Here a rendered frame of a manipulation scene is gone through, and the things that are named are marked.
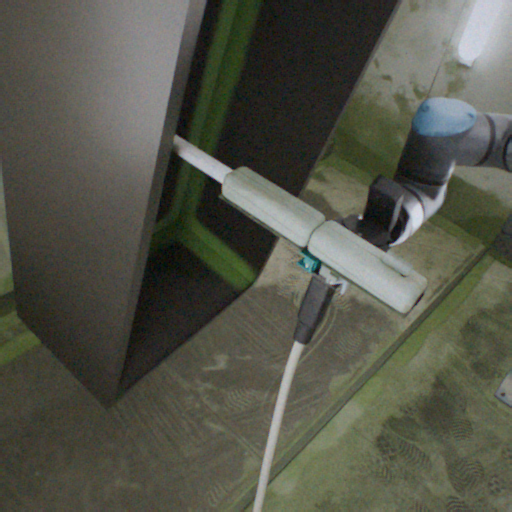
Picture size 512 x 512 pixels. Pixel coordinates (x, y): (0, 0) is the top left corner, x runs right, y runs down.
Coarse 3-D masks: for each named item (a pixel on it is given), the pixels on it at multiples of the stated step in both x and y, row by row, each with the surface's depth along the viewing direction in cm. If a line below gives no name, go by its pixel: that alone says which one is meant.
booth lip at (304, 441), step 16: (480, 256) 258; (464, 272) 246; (448, 288) 235; (432, 304) 224; (416, 320) 215; (400, 336) 207; (384, 352) 199; (368, 368) 191; (352, 384) 184; (288, 464) 161; (272, 480) 155
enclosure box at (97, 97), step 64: (0, 0) 63; (64, 0) 56; (128, 0) 50; (192, 0) 46; (256, 0) 107; (320, 0) 98; (384, 0) 91; (0, 64) 71; (64, 64) 62; (128, 64) 54; (192, 64) 112; (256, 64) 115; (320, 64) 105; (0, 128) 81; (64, 128) 69; (128, 128) 60; (192, 128) 132; (256, 128) 125; (320, 128) 113; (64, 192) 78; (128, 192) 67; (192, 192) 152; (64, 256) 89; (128, 256) 75; (192, 256) 155; (256, 256) 148; (64, 320) 105; (128, 320) 88; (192, 320) 140; (128, 384) 123
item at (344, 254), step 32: (192, 160) 72; (224, 192) 69; (256, 192) 66; (288, 224) 64; (320, 224) 64; (320, 256) 63; (352, 256) 60; (384, 256) 61; (320, 288) 67; (384, 288) 59; (416, 288) 58; (320, 320) 72
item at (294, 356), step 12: (300, 348) 77; (288, 360) 80; (288, 372) 81; (288, 384) 83; (276, 408) 86; (276, 420) 87; (276, 432) 88; (264, 456) 91; (264, 468) 92; (264, 480) 93
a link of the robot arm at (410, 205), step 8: (408, 192) 80; (408, 200) 78; (416, 200) 79; (400, 208) 78; (408, 208) 77; (416, 208) 79; (408, 216) 77; (416, 216) 78; (408, 224) 78; (416, 224) 79; (408, 232) 79; (400, 240) 80
